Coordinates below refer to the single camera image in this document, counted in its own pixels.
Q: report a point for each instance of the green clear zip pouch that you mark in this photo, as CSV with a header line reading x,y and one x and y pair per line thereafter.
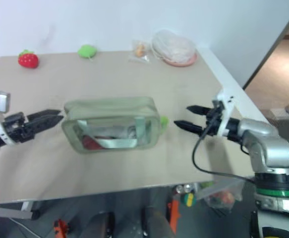
x,y
109,116

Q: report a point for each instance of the grey table frame bar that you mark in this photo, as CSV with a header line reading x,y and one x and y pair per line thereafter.
x,y
8,210

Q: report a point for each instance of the clear plastic bag with fruit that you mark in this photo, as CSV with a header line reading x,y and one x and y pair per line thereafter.
x,y
221,196

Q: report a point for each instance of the metal cans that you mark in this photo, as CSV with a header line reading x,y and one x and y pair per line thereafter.
x,y
185,188

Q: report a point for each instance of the small orange black tool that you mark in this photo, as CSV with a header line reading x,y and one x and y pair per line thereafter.
x,y
61,226

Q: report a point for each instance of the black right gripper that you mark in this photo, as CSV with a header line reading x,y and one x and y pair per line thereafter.
x,y
214,119

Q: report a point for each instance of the pink plate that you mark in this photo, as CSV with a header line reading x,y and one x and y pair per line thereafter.
x,y
184,63

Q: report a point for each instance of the red strawberry plush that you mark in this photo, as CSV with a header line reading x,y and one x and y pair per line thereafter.
x,y
28,59

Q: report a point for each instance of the green yellow ball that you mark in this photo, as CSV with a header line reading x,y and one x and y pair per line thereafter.
x,y
188,199

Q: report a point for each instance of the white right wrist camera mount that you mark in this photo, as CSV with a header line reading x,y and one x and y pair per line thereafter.
x,y
229,104

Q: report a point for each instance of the clear bag of white items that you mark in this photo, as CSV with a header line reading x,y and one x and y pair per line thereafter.
x,y
172,45

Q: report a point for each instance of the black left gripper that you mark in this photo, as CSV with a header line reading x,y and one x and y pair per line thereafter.
x,y
16,126

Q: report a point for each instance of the green round plush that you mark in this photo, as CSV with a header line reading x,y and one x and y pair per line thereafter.
x,y
87,51

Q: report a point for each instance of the red item inside pouch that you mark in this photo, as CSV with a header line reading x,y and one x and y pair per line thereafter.
x,y
91,143

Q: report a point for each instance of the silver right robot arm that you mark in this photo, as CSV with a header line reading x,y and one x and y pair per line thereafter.
x,y
270,148

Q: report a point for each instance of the clear bag with snacks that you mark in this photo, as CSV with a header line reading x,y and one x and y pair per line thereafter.
x,y
139,50

